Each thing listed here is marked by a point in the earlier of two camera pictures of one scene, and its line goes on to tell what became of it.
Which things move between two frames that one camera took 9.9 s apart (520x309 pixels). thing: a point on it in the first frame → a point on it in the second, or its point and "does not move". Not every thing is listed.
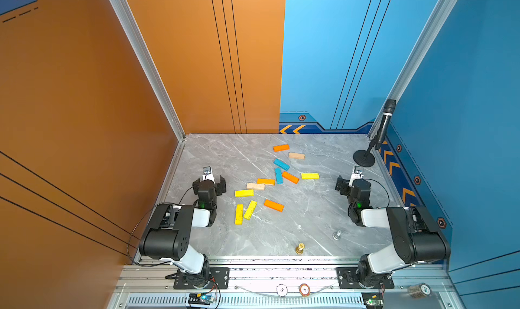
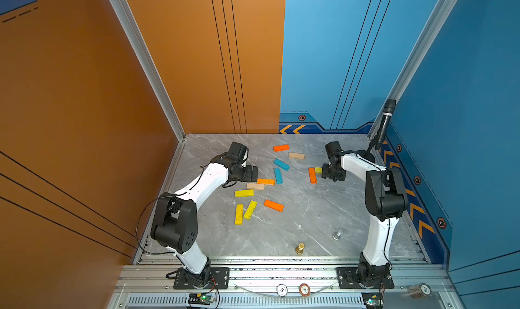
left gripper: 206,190 → 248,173
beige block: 294,155 does not move
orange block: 282,148 does not move
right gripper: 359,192 → 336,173
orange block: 290,177 → 313,175
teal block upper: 281,164 does not move
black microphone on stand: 365,158 does not move
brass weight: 300,249 does not move
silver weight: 336,236 does not move
